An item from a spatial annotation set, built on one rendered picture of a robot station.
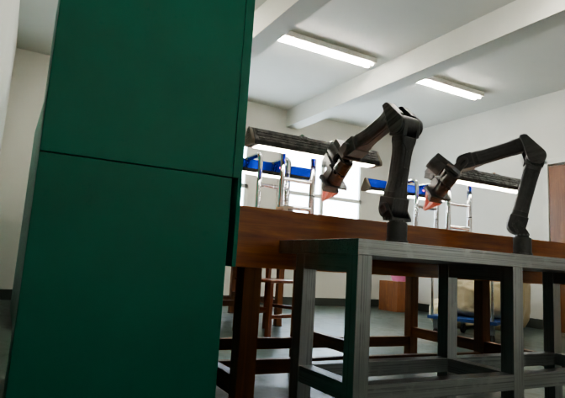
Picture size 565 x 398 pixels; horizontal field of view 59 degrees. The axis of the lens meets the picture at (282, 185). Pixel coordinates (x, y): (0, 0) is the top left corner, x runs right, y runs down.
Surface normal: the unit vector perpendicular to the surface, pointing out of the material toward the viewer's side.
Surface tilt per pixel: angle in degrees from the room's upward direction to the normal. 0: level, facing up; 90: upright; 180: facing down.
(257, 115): 90
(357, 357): 90
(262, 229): 90
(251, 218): 90
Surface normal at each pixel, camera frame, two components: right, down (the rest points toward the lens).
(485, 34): -0.87, -0.13
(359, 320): 0.48, -0.11
